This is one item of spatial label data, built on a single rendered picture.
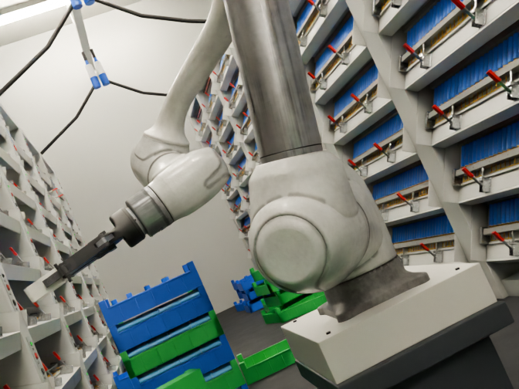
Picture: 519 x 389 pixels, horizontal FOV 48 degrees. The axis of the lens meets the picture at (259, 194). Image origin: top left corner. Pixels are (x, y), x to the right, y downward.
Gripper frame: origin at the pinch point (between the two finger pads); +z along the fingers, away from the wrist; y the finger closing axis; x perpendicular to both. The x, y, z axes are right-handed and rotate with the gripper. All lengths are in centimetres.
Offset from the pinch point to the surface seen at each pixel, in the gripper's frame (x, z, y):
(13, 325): 0.8, 16.7, 43.2
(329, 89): 7, -116, 94
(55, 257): 26, 10, 183
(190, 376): -38, -10, 49
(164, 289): -16, -19, 63
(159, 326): -23, -11, 63
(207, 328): -32, -22, 63
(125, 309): -13, -6, 62
